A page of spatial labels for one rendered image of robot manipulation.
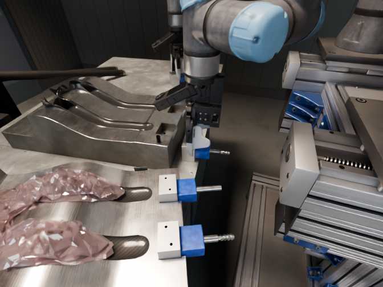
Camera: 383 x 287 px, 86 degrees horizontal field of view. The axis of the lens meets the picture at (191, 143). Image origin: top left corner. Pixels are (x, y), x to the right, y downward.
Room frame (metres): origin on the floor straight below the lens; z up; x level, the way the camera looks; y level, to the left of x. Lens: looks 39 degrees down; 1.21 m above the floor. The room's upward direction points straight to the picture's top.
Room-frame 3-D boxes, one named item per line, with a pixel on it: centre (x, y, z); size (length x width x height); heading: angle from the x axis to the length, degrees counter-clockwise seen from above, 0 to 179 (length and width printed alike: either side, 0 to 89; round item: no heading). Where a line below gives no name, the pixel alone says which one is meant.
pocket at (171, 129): (0.45, 0.07, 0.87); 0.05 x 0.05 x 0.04; 79
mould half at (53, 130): (0.56, 0.28, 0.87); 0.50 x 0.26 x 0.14; 79
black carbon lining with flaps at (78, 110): (0.54, 0.26, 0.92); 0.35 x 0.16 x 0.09; 79
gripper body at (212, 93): (0.44, -0.03, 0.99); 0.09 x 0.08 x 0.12; 80
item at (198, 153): (0.44, -0.04, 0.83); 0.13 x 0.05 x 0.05; 80
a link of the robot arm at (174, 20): (0.96, 0.06, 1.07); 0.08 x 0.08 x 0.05
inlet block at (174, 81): (0.97, 0.04, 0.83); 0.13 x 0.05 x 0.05; 110
